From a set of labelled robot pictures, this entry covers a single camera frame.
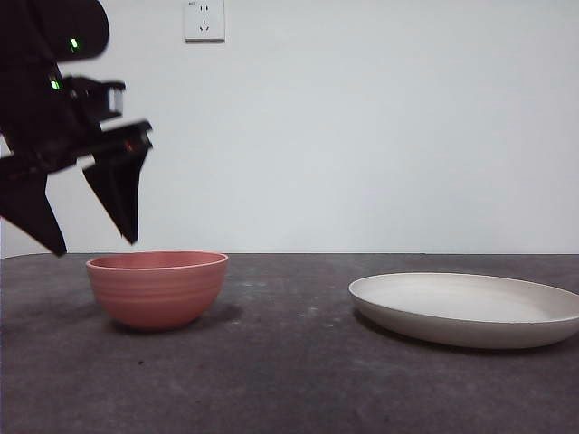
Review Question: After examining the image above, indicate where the red ribbed bowl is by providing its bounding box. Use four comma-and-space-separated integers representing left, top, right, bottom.
85, 250, 230, 334

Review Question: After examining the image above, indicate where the white round plate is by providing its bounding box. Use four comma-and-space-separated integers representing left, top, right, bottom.
347, 272, 579, 350

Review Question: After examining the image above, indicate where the white wall socket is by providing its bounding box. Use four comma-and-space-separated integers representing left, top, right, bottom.
184, 0, 226, 44

